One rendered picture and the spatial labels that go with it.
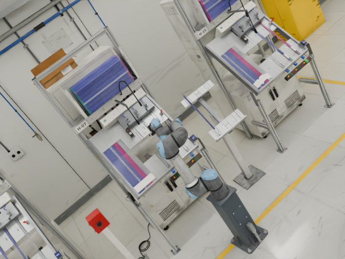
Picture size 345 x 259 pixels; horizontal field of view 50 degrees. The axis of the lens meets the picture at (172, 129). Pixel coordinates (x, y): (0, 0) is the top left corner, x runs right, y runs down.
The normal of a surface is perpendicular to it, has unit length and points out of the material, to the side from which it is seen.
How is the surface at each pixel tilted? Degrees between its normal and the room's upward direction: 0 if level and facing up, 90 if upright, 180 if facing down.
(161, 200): 90
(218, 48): 45
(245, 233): 90
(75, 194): 90
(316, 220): 0
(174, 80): 90
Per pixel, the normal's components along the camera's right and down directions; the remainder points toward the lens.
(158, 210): 0.45, 0.22
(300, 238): -0.49, -0.75
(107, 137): -0.05, -0.40
